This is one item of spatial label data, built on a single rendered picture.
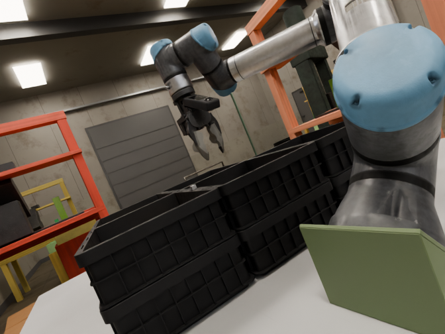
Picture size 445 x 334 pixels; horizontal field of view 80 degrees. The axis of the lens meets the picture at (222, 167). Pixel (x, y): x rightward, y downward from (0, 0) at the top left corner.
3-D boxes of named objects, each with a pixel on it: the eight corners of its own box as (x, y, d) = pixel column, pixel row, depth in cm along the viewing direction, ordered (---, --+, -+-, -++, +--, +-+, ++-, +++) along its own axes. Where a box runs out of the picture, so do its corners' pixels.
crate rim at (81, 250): (224, 197, 57) (220, 186, 57) (77, 270, 45) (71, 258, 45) (180, 197, 94) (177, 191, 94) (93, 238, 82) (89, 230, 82)
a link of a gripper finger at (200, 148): (202, 162, 82) (195, 134, 83) (210, 159, 77) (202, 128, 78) (193, 164, 81) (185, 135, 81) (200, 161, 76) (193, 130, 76)
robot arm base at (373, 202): (473, 273, 35) (474, 203, 38) (400, 228, 30) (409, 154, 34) (367, 259, 48) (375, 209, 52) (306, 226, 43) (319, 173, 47)
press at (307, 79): (385, 152, 413) (325, -7, 399) (356, 172, 372) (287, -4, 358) (347, 159, 473) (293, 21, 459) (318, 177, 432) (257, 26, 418)
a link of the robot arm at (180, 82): (191, 71, 78) (167, 77, 74) (198, 85, 78) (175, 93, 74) (182, 81, 84) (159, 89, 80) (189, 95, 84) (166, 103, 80)
